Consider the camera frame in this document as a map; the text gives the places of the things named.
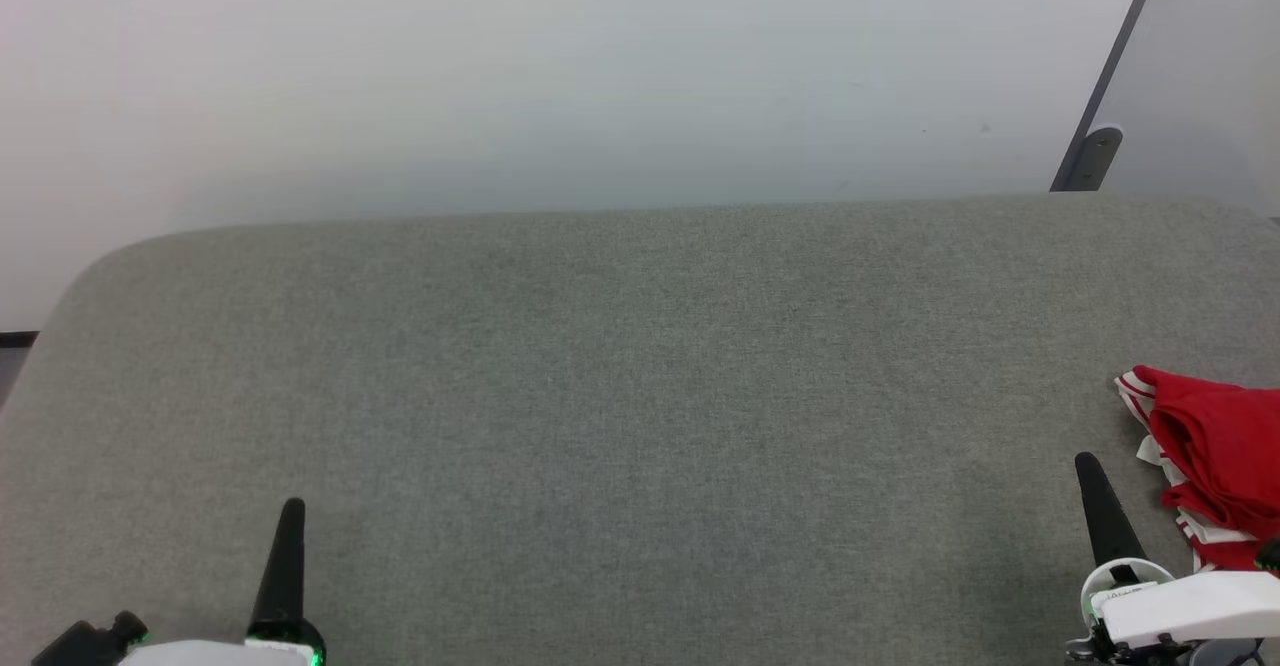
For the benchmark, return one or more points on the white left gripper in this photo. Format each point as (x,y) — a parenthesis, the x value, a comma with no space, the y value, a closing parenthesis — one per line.
(200,656)

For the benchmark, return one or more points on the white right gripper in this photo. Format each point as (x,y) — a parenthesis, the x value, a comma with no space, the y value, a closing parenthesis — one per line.
(1190,606)

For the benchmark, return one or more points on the red and white basketball jersey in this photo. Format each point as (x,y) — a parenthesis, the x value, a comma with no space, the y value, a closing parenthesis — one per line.
(1225,446)

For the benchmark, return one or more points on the grey fabric sofa seat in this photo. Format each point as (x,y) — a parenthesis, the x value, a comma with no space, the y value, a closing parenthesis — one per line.
(600,426)

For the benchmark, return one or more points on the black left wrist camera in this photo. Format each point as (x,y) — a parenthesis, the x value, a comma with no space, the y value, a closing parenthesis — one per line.
(85,646)

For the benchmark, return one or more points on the dark grey slanted post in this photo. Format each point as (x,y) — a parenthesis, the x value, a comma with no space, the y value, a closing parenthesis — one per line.
(1090,151)

